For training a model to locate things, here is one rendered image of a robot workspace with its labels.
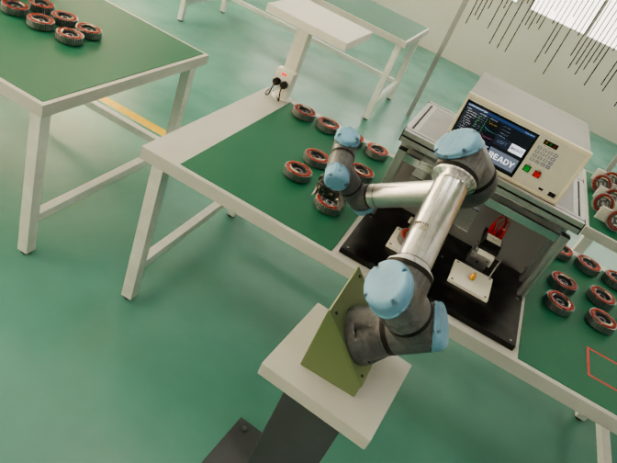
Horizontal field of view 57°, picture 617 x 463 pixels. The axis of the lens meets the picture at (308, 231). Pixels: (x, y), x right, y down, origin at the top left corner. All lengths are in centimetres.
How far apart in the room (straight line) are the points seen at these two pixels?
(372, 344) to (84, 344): 130
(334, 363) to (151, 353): 110
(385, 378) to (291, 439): 31
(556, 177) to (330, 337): 102
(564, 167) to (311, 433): 116
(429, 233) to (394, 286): 17
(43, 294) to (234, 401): 88
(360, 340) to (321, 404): 18
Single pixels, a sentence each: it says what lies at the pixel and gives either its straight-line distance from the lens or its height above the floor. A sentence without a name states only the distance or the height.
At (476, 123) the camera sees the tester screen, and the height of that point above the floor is 124.
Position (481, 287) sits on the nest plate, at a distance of 209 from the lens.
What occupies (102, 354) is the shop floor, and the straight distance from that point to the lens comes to 236.
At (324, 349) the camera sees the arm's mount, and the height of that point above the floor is 84.
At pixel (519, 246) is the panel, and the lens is 231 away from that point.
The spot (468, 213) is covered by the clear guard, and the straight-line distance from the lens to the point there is 187.
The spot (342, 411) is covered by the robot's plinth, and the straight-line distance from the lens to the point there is 146.
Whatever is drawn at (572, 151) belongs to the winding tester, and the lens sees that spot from 204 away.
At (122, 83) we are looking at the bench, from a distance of 253.
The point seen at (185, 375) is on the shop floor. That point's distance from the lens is 235.
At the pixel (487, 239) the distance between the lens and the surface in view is 209.
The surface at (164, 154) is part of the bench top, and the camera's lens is 209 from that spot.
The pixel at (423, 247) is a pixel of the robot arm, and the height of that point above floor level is 117.
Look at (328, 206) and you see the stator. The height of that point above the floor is 78.
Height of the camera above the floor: 181
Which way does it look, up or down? 33 degrees down
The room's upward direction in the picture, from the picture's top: 24 degrees clockwise
